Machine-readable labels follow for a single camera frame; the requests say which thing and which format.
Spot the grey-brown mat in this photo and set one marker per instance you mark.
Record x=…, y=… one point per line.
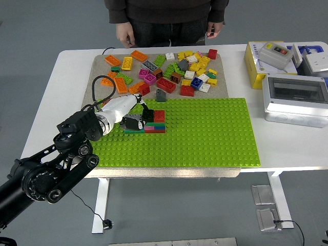
x=222, y=89

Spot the red eight-stud brick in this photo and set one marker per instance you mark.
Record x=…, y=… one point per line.
x=166, y=85

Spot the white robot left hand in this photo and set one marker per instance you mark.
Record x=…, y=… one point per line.
x=118, y=107

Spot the white four-stud brick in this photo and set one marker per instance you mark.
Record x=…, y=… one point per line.
x=189, y=74
x=203, y=77
x=169, y=56
x=191, y=59
x=204, y=87

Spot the yellow and white carton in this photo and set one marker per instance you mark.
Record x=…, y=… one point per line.
x=252, y=69

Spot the dark green tall brick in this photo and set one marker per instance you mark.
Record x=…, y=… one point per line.
x=156, y=124

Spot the red six-stud brick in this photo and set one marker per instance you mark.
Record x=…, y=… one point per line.
x=187, y=90

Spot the dark grey sloped brick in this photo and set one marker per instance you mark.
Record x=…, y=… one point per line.
x=161, y=95
x=183, y=64

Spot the yellow eight-stud brick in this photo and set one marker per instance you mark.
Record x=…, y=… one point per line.
x=127, y=63

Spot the lime green eight-stud brick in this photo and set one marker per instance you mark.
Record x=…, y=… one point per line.
x=168, y=71
x=178, y=68
x=124, y=78
x=159, y=60

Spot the blue four-stud brick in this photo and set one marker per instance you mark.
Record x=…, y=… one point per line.
x=196, y=83

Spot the person's left forearm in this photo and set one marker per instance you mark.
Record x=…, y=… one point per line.
x=217, y=11

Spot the white table leg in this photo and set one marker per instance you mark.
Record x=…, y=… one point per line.
x=100, y=205
x=279, y=194

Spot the grey eight-stud brick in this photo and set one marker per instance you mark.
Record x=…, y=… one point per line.
x=150, y=66
x=135, y=116

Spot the small dark green brick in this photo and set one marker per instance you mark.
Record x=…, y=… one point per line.
x=115, y=69
x=211, y=75

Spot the person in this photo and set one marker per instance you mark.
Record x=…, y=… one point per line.
x=166, y=15

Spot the long metal floor plate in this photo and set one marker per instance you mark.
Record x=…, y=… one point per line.
x=173, y=242

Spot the green flat brick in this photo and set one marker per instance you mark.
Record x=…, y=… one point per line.
x=128, y=132

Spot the white windowed distribution box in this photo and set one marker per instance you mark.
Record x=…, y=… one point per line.
x=294, y=107

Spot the small pink brick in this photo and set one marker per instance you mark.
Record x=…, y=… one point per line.
x=199, y=53

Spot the green studded baseplate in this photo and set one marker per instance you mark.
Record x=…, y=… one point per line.
x=205, y=133

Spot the person's right forearm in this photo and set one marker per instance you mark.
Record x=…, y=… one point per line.
x=119, y=12

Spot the blue flat brick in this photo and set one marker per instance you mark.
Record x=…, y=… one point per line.
x=160, y=127

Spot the yellow small brick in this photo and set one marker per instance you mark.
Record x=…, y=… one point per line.
x=181, y=55
x=194, y=66
x=188, y=53
x=202, y=65
x=200, y=72
x=212, y=82
x=212, y=71
x=197, y=56
x=204, y=59
x=186, y=82

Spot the white plastic plate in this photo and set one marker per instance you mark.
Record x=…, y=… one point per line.
x=297, y=55

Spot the red four-stud brick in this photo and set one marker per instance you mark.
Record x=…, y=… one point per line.
x=159, y=115
x=212, y=54
x=144, y=89

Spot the orange eight-stud brick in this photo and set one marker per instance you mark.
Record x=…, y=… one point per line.
x=104, y=82
x=112, y=60
x=120, y=85
x=139, y=55
x=135, y=87

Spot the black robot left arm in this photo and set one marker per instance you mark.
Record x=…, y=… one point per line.
x=77, y=125

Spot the blue plastic bin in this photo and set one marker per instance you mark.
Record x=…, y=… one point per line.
x=316, y=48

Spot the grey push-button switch box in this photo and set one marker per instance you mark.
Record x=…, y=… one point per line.
x=271, y=55

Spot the black four-stud brick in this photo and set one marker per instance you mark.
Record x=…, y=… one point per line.
x=148, y=116

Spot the person's left hand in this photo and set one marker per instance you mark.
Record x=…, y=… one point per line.
x=215, y=29

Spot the white wall socket panel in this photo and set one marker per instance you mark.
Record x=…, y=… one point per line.
x=317, y=62

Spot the person's right hand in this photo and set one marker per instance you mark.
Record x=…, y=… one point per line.
x=125, y=34

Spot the red flat brick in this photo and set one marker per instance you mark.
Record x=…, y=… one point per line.
x=155, y=131

